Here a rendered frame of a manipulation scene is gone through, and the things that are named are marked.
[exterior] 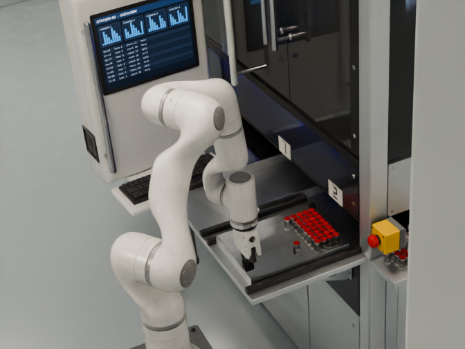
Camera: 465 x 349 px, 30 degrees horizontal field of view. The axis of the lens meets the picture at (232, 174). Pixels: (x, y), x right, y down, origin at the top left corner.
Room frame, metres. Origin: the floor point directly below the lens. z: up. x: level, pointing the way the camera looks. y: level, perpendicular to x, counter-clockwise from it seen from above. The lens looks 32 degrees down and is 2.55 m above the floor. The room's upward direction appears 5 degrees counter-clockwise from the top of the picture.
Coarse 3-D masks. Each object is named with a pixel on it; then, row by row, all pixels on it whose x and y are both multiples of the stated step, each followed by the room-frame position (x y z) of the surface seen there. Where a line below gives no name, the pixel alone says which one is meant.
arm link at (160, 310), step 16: (128, 240) 1.79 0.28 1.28; (144, 240) 1.78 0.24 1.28; (160, 240) 1.78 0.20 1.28; (112, 256) 1.78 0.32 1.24; (128, 256) 1.75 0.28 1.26; (144, 256) 1.73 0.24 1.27; (128, 272) 1.74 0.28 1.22; (144, 272) 1.71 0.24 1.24; (128, 288) 1.75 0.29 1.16; (144, 288) 1.75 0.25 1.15; (144, 304) 1.72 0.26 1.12; (160, 304) 1.72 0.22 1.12; (176, 304) 1.73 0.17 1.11; (144, 320) 1.72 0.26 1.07; (160, 320) 1.70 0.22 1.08; (176, 320) 1.72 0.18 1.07
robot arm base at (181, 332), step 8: (184, 320) 1.74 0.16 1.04; (144, 328) 1.73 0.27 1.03; (176, 328) 1.71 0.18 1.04; (184, 328) 1.73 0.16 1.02; (144, 336) 1.74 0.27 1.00; (152, 336) 1.71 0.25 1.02; (160, 336) 1.70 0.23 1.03; (168, 336) 1.70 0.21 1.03; (176, 336) 1.71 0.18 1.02; (184, 336) 1.73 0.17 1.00; (152, 344) 1.71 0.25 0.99; (160, 344) 1.70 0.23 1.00; (168, 344) 1.70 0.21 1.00; (176, 344) 1.71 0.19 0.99; (184, 344) 1.73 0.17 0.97; (192, 344) 1.83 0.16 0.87
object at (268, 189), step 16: (272, 160) 2.74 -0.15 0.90; (288, 160) 2.76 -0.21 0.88; (224, 176) 2.66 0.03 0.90; (256, 176) 2.67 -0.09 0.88; (272, 176) 2.66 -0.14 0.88; (288, 176) 2.65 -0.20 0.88; (304, 176) 2.64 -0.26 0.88; (256, 192) 2.56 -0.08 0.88; (272, 192) 2.55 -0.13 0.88; (288, 192) 2.54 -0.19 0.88; (304, 192) 2.50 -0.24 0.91; (320, 192) 2.52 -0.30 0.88
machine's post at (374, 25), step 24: (360, 0) 2.17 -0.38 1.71; (384, 0) 2.14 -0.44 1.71; (360, 24) 2.17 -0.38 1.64; (384, 24) 2.14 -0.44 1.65; (360, 48) 2.17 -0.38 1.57; (384, 48) 2.14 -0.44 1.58; (360, 72) 2.17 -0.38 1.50; (384, 72) 2.14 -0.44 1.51; (360, 96) 2.17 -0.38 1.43; (384, 96) 2.14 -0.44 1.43; (360, 120) 2.17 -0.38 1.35; (384, 120) 2.14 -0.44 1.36; (360, 144) 2.17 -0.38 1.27; (384, 144) 2.14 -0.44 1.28; (360, 168) 2.17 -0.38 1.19; (384, 168) 2.14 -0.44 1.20; (360, 192) 2.17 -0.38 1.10; (384, 192) 2.14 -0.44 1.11; (360, 216) 2.17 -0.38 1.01; (384, 216) 2.14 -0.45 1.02; (360, 240) 2.17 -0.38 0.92; (360, 288) 2.17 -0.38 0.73; (384, 288) 2.15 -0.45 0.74; (360, 312) 2.17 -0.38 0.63; (384, 312) 2.15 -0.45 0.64; (360, 336) 2.18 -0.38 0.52; (384, 336) 2.15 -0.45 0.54
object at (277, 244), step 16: (304, 208) 2.40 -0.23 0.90; (272, 224) 2.35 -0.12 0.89; (224, 240) 2.29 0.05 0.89; (272, 240) 2.27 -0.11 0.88; (288, 240) 2.26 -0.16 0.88; (240, 256) 2.20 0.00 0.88; (256, 256) 2.19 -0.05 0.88; (272, 256) 2.19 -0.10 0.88; (288, 256) 2.18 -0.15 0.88; (304, 256) 2.17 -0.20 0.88; (320, 256) 2.13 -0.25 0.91; (240, 272) 2.11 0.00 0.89; (256, 272) 2.11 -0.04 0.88; (272, 272) 2.07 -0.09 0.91
